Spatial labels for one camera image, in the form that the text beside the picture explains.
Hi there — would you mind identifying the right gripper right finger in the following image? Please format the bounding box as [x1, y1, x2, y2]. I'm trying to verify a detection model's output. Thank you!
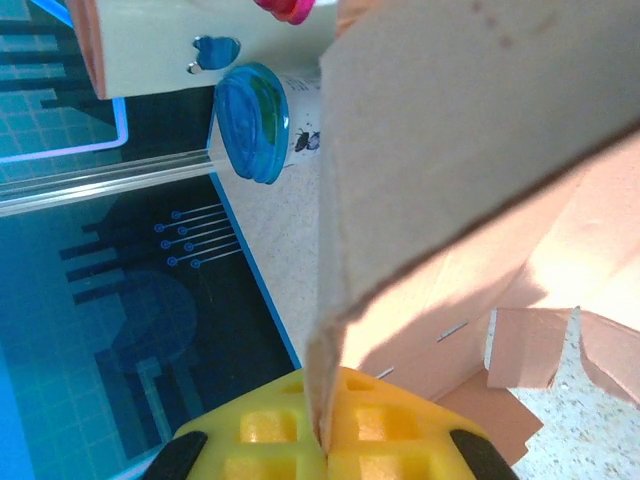
[325, 366, 522, 480]

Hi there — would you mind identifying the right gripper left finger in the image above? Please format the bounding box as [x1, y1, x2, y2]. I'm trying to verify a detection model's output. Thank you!
[142, 368, 327, 480]

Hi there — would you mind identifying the orange paper box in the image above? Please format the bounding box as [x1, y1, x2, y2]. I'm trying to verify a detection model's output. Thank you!
[304, 0, 640, 466]

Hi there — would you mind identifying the yogurt cup blue lid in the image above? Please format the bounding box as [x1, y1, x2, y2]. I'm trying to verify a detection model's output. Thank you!
[207, 62, 324, 186]

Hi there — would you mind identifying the cream knife block orange top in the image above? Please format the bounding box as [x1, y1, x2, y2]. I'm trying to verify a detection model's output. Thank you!
[67, 0, 341, 101]

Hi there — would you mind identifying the yogurt cup pink lid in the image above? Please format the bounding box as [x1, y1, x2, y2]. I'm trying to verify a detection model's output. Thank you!
[252, 0, 319, 26]

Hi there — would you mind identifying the aluminium frame post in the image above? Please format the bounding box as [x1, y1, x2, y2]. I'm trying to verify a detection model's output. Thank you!
[0, 149, 217, 219]

